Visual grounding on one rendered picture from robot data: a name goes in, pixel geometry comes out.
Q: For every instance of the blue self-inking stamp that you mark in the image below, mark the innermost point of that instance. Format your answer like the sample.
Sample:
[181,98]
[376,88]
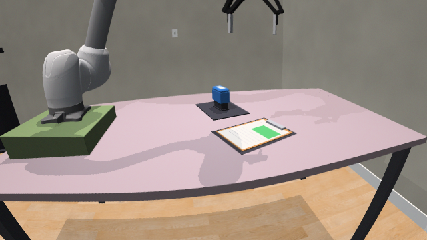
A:
[221,97]

